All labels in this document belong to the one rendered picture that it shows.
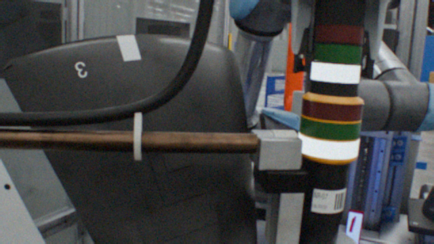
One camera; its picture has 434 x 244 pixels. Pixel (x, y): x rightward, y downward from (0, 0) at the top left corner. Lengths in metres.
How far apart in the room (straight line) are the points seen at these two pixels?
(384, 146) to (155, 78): 0.90
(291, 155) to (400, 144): 0.99
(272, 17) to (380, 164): 0.55
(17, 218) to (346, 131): 0.37
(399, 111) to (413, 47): 0.66
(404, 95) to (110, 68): 0.40
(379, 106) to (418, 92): 0.07
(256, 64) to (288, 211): 0.68
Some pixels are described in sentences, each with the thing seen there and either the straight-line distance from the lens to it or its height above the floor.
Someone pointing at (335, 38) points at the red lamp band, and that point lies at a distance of 0.27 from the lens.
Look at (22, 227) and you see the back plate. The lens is 0.50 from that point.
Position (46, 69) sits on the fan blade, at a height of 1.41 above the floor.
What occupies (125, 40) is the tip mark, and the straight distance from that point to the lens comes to 0.39.
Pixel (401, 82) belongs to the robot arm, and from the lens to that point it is 0.62.
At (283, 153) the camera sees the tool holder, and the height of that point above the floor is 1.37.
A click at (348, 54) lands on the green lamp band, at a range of 0.27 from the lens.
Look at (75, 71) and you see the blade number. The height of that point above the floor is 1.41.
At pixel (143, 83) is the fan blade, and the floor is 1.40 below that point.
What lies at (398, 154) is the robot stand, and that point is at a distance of 1.26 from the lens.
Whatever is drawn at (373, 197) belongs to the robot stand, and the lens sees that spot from 1.21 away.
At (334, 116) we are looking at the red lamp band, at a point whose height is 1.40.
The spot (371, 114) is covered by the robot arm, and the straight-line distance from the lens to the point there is 0.56.
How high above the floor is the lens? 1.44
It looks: 11 degrees down
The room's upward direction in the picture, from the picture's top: 3 degrees clockwise
